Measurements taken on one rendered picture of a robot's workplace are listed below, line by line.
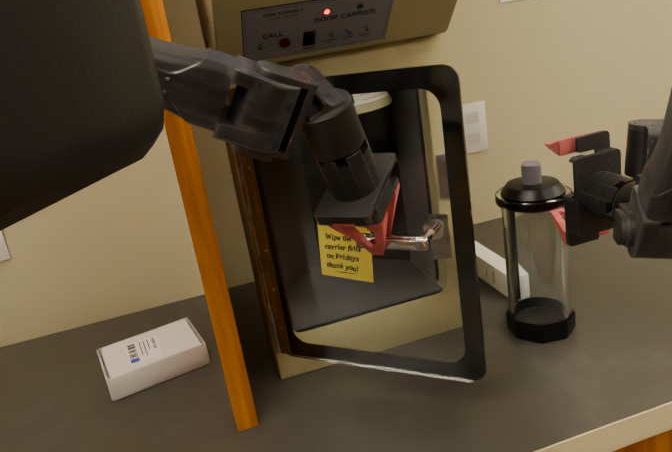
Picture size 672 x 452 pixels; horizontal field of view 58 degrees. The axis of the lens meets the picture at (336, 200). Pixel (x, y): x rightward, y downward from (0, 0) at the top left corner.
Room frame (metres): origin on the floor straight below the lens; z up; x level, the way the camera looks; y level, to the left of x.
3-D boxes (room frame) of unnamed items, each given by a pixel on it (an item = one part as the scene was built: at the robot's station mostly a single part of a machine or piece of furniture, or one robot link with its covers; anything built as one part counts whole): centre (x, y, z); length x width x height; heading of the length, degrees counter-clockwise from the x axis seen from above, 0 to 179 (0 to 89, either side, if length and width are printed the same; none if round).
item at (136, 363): (0.92, 0.35, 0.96); 0.16 x 0.12 x 0.04; 115
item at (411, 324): (0.73, -0.02, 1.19); 0.30 x 0.01 x 0.40; 60
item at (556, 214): (0.76, -0.31, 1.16); 0.09 x 0.07 x 0.07; 14
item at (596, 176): (0.69, -0.33, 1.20); 0.07 x 0.07 x 0.10; 14
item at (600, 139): (0.76, -0.31, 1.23); 0.09 x 0.07 x 0.07; 14
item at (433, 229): (0.67, -0.07, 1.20); 0.10 x 0.05 x 0.03; 60
